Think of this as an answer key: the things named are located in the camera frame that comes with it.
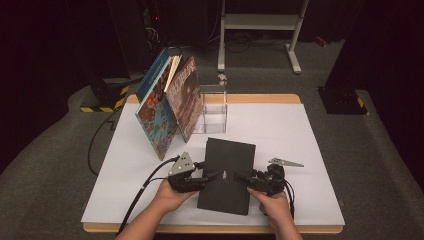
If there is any dark blue picture book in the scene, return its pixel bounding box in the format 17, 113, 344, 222
134, 47, 172, 104

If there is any wooden table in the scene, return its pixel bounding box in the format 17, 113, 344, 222
82, 93, 344, 234

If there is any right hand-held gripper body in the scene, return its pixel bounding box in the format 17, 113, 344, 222
252, 157, 305, 197

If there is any right hand-held gripper cable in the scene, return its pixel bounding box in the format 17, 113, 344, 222
282, 179, 297, 220

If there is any person's right hand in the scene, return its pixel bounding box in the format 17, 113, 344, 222
246, 187, 295, 228

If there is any white metal stand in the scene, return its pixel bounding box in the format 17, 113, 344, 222
217, 0, 310, 75

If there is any black hardcover notebook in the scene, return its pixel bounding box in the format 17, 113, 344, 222
196, 136, 257, 217

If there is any black yellow striped stand base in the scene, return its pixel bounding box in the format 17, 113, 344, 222
79, 77, 132, 114

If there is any hand-held gripper cable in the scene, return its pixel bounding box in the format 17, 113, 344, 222
282, 179, 297, 220
115, 155, 182, 237

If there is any thin glossy magazine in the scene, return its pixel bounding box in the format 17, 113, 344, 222
163, 54, 205, 144

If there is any dark equipment with cables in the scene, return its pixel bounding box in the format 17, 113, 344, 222
141, 0, 169, 54

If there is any clear acrylic book rack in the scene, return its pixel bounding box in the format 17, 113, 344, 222
194, 73, 229, 135

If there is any teal picture book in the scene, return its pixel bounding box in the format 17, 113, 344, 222
134, 54, 181, 162

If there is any person's left hand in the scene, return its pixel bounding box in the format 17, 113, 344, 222
150, 180, 198, 218

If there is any black floor cable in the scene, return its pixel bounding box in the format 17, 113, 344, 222
87, 77, 145, 177

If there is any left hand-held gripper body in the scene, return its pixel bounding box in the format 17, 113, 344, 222
167, 151, 205, 194

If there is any left hand-held gripper cable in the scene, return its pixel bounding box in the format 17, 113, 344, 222
115, 155, 182, 237

